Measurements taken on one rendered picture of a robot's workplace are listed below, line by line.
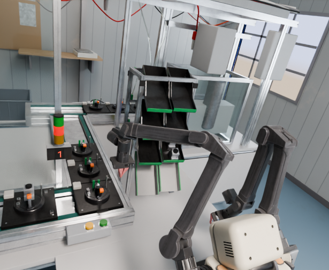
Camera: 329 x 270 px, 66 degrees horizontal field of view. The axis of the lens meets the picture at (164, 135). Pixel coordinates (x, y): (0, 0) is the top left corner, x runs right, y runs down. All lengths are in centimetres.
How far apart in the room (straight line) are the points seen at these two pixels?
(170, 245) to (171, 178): 74
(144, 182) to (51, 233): 54
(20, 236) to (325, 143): 364
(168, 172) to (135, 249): 49
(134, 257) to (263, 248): 68
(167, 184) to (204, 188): 74
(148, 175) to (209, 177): 73
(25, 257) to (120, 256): 43
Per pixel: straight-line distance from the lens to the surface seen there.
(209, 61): 226
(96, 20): 461
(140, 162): 142
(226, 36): 229
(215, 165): 85
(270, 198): 115
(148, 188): 153
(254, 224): 94
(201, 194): 88
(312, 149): 415
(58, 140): 140
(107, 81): 482
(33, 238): 141
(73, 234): 134
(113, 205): 147
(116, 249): 141
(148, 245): 145
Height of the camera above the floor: 195
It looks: 25 degrees down
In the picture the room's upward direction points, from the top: 11 degrees clockwise
